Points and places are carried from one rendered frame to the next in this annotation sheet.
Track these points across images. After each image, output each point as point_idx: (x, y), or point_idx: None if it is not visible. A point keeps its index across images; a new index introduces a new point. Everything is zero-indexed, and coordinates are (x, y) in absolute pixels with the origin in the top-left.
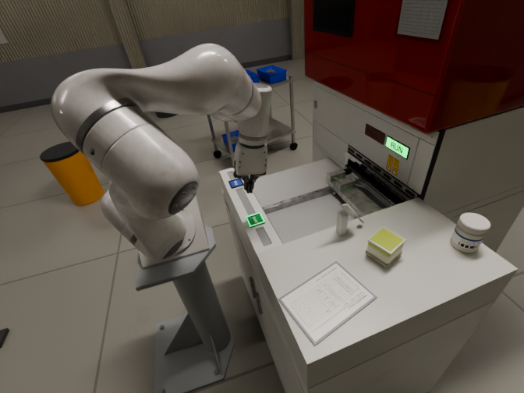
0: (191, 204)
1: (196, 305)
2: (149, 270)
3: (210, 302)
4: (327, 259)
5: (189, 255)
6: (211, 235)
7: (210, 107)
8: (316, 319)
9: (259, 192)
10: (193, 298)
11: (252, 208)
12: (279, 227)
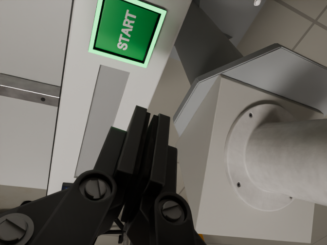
0: (215, 188)
1: (224, 35)
2: (318, 102)
3: (201, 27)
4: None
5: (256, 88)
6: (189, 104)
7: None
8: None
9: (23, 148)
10: (229, 42)
11: (97, 92)
12: (30, 14)
